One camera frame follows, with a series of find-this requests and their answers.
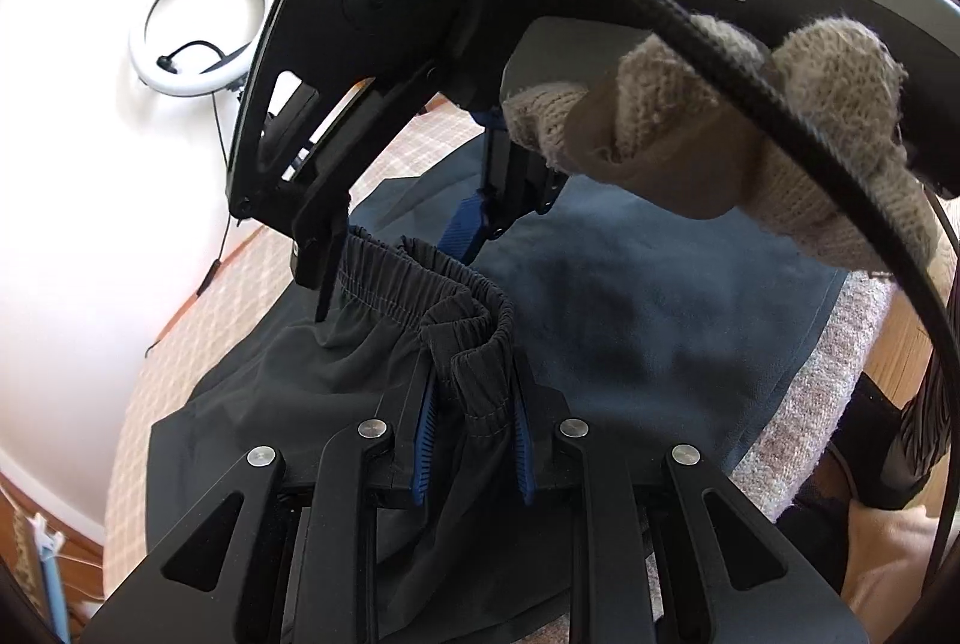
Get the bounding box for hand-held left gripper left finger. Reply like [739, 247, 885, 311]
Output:
[79, 381, 440, 644]

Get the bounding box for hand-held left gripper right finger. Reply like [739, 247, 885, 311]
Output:
[514, 381, 871, 644]

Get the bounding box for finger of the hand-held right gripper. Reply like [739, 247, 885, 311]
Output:
[442, 107, 571, 262]
[227, 6, 451, 322]

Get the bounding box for dark grey pants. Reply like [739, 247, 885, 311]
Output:
[142, 134, 841, 644]

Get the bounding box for person's right hand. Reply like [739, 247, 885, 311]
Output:
[469, 0, 942, 274]

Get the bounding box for blue plastic chair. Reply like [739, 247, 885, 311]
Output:
[39, 552, 74, 642]

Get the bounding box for white ring light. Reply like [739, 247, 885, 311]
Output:
[127, 0, 269, 94]

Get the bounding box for thick black gripper cable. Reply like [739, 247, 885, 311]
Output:
[358, 0, 960, 615]

